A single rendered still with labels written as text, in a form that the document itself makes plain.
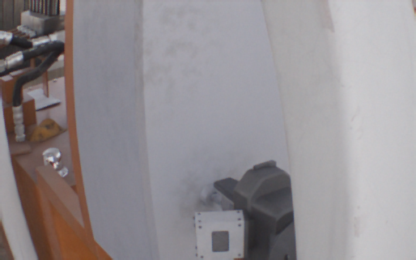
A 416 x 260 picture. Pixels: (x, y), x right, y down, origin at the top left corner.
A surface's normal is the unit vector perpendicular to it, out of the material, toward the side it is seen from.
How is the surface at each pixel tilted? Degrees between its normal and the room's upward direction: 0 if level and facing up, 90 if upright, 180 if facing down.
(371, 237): 80
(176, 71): 90
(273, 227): 90
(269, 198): 0
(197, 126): 90
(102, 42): 90
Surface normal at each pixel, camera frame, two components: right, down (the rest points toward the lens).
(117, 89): -0.84, 0.21
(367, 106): 0.53, 0.11
